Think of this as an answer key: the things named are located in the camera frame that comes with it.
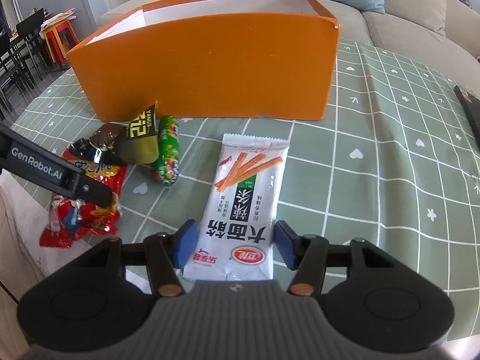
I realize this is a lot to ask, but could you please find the red cartoon snack bag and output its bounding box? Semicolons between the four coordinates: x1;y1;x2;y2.
39;149;127;249

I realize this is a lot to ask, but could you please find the black notebook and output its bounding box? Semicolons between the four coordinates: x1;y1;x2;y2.
454;85;480;146

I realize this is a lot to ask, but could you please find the dark brown candy packet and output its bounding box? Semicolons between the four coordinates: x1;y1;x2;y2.
68;123;126;165

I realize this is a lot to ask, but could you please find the black dining chair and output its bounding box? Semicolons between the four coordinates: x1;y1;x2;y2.
1;8;47;120

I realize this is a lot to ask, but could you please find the white spicy strip packet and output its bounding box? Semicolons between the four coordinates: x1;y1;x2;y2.
183;133;290;281

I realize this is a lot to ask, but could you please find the orange cardboard box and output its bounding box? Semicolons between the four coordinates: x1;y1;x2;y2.
67;0;341;122

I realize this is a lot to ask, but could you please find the beige sofa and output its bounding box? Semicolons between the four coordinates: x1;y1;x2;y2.
96;0;480;59

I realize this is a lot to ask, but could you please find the green sausage snack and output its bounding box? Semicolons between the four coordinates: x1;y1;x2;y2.
154;115;180;186

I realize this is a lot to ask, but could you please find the black yellow snack packet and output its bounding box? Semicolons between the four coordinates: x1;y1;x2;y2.
114;104;159;165

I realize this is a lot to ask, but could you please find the red orange stool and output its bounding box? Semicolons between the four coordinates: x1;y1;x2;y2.
42;19;79;68

